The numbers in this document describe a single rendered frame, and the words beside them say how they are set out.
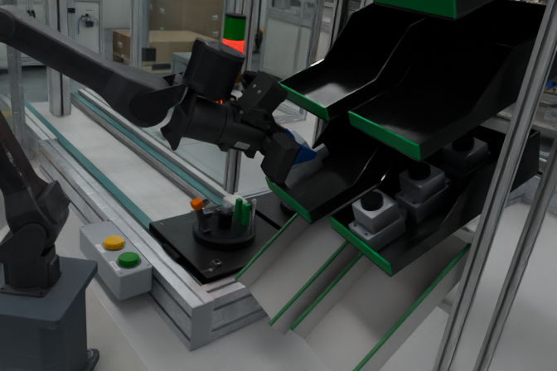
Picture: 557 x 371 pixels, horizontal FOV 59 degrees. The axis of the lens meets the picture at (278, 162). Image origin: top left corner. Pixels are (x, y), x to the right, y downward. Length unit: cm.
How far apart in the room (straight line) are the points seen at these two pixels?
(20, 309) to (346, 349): 47
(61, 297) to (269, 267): 35
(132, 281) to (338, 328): 42
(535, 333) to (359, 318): 56
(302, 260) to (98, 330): 41
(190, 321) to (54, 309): 27
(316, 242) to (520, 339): 54
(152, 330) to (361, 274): 43
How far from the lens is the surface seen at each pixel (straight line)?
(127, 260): 102
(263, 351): 100
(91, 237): 112
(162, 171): 152
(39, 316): 77
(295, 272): 88
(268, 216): 121
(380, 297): 81
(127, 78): 64
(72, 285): 82
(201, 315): 95
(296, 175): 75
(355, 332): 81
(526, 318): 132
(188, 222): 115
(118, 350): 100
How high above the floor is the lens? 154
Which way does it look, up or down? 22 degrees down
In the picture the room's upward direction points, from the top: 8 degrees clockwise
